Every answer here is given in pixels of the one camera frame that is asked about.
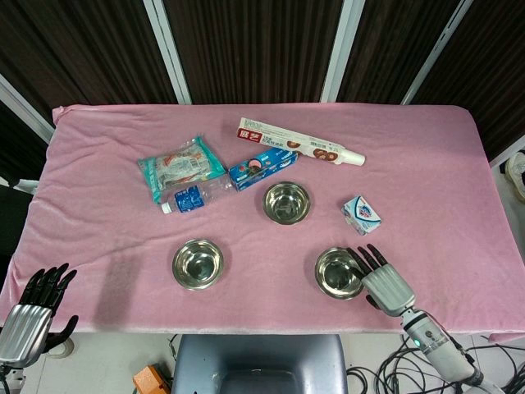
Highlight black cable tangle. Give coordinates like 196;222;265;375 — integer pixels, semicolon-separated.
346;332;525;394

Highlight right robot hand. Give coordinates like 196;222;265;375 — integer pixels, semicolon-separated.
346;244;416;318

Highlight paper cup sleeve pack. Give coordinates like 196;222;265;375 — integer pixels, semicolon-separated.
236;117;366;167

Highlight blue toothpaste box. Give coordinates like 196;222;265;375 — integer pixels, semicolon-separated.
227;148;299;192

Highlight green snack bag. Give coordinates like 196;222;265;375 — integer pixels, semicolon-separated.
137;135;227;205

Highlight orange box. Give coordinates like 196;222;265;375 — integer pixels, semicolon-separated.
133;364;171;394

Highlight white screen frame post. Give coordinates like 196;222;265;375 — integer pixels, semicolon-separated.
320;0;366;103
490;134;525;168
143;0;193;104
401;0;473;106
0;73;55;143

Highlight white blue soap box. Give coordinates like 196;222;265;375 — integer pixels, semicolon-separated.
341;195;382;236

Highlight white shoe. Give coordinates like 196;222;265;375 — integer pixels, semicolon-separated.
504;150;525;190

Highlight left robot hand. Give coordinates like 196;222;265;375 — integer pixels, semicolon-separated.
0;263;80;369

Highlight pink velvet table cloth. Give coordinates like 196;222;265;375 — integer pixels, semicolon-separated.
0;103;525;336

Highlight metal bowl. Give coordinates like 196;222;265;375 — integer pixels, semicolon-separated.
262;181;312;226
314;246;368;300
171;238;225;291

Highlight clear plastic water bottle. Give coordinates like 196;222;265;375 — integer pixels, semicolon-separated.
160;174;238;215

